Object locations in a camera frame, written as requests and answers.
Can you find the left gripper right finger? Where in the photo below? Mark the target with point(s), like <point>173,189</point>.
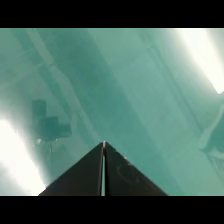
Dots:
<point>126,176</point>

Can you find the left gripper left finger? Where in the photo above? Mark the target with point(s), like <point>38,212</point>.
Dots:
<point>83,176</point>

